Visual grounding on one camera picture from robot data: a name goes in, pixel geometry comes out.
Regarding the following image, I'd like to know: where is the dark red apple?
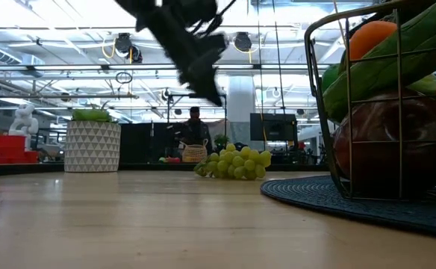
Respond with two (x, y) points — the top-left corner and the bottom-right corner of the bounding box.
(332, 88), (436, 199)

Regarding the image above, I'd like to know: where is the small red box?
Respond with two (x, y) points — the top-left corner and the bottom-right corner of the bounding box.
(0, 134), (27, 152)

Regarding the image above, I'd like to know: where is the green grape bunch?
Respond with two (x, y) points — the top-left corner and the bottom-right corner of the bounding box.
(194, 143), (273, 181)

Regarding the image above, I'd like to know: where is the black partition panel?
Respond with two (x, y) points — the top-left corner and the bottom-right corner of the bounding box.
(119, 122), (184, 164)

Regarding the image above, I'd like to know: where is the person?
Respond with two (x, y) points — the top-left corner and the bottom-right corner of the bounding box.
(179, 106), (214, 156)

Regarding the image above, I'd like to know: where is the wicker basket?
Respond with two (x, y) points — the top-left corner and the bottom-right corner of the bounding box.
(182, 138), (209, 164)

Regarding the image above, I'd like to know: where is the round dark blue placemat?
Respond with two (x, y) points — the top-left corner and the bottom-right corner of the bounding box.
(259, 176), (436, 238)

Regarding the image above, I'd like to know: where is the black ceiling cord reel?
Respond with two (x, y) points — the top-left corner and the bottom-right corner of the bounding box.
(113, 31), (144, 64)
(233, 31), (253, 53)

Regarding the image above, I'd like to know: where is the green cucumber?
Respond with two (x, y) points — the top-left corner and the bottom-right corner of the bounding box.
(321, 0), (436, 124)

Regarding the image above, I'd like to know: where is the small green background plant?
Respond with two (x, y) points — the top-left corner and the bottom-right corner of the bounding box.
(213, 134), (231, 149)

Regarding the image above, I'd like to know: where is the gold rimmed wire basket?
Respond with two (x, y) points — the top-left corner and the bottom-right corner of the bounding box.
(303, 0), (436, 201)

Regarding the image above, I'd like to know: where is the wide red box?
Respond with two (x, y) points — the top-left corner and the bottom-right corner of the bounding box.
(0, 149), (39, 164)

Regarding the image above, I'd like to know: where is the white robot figure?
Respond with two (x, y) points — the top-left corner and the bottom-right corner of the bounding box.
(7, 103), (40, 150)

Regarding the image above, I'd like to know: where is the succulent in patterned white pot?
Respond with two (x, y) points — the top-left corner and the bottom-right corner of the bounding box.
(63, 100), (122, 173)

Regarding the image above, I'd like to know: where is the orange tomato cluster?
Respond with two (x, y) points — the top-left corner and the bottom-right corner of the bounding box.
(347, 20), (399, 64)

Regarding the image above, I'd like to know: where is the black background monitor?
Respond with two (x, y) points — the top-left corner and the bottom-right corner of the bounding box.
(250, 113), (299, 143)

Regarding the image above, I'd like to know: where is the black aluminium table frame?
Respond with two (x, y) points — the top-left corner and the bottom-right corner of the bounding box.
(0, 161), (329, 176)

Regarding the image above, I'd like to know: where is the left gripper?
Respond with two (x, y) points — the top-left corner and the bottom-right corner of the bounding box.
(115, 0), (228, 107)

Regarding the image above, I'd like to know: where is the black metal gantry frame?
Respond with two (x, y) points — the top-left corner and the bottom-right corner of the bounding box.
(166, 92), (228, 150)

